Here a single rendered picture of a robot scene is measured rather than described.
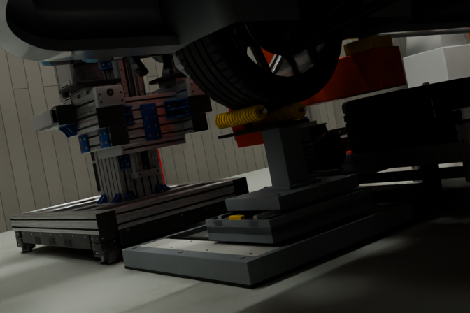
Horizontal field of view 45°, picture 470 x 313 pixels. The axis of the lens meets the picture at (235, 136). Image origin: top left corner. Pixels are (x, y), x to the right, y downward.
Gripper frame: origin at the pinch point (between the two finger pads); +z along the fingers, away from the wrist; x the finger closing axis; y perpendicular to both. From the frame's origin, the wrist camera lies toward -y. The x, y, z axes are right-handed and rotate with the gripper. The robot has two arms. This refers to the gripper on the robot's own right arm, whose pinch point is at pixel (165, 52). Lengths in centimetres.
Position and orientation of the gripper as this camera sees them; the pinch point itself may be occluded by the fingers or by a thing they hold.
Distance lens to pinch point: 233.2
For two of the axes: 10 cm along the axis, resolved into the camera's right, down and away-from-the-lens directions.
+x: -6.0, 1.1, 7.9
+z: 7.8, -1.5, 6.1
